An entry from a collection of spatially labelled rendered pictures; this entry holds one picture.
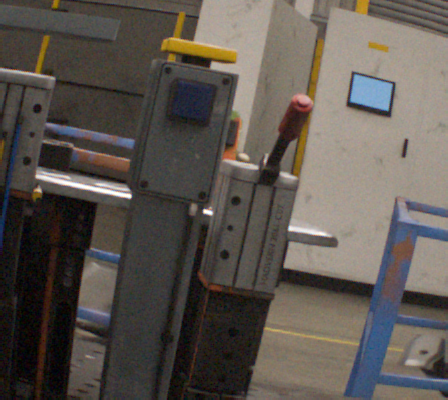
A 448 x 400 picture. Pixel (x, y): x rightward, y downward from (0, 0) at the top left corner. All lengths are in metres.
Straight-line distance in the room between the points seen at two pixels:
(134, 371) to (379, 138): 7.93
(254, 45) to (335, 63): 0.59
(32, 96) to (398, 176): 7.83
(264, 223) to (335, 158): 7.76
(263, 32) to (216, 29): 0.34
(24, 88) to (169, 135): 0.21
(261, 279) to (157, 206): 0.21
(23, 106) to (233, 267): 0.26
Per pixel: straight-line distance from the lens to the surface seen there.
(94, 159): 3.06
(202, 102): 1.06
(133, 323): 1.09
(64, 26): 1.03
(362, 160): 8.99
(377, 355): 2.95
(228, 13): 9.10
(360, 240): 9.02
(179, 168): 1.07
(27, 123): 1.22
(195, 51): 1.07
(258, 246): 1.25
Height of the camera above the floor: 1.11
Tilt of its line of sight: 3 degrees down
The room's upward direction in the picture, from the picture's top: 12 degrees clockwise
